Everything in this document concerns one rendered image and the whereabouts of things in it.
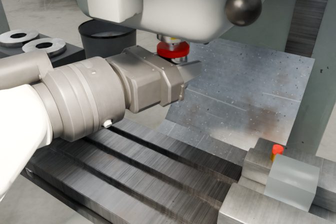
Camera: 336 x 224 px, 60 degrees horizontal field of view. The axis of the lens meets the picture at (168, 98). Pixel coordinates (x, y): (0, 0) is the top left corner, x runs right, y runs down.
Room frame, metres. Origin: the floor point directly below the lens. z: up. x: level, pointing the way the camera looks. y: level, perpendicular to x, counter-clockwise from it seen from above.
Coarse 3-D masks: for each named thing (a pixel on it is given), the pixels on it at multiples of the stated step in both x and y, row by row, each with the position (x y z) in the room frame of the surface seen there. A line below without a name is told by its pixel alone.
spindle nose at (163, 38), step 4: (156, 36) 0.38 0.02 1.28; (160, 36) 0.37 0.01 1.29; (164, 36) 0.37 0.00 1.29; (160, 40) 0.37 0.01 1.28; (164, 40) 0.37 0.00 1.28; (168, 40) 0.37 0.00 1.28; (172, 40) 0.36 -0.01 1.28; (176, 40) 0.36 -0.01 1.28; (180, 40) 0.37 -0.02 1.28; (184, 40) 0.37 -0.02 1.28
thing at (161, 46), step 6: (162, 42) 0.40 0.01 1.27; (186, 42) 0.40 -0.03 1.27; (156, 48) 0.39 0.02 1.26; (162, 48) 0.37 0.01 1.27; (168, 48) 0.37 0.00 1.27; (174, 48) 0.37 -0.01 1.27; (180, 48) 0.37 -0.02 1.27; (186, 48) 0.38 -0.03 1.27; (162, 54) 0.37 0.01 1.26; (168, 54) 0.37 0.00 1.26; (174, 54) 0.36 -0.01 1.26; (180, 54) 0.37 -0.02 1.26; (186, 54) 0.37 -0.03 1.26
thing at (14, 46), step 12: (0, 36) 0.65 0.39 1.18; (12, 36) 0.66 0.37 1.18; (24, 36) 0.65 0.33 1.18; (36, 36) 0.65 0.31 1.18; (48, 36) 0.68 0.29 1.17; (0, 48) 0.61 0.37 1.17; (12, 48) 0.61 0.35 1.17; (24, 48) 0.58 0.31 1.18; (36, 48) 0.58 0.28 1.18; (48, 48) 0.58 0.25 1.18; (60, 48) 0.58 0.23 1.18; (72, 48) 0.61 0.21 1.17; (60, 60) 0.55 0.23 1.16; (72, 60) 0.58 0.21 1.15
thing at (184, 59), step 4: (160, 56) 0.37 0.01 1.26; (184, 56) 0.37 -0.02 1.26; (188, 56) 0.38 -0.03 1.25; (168, 60) 0.37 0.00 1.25; (172, 60) 0.36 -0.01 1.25; (176, 60) 0.37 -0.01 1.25; (180, 60) 0.37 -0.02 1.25; (184, 60) 0.37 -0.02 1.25; (188, 60) 0.38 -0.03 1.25; (176, 64) 0.37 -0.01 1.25; (184, 84) 0.37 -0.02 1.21; (184, 88) 0.37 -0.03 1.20
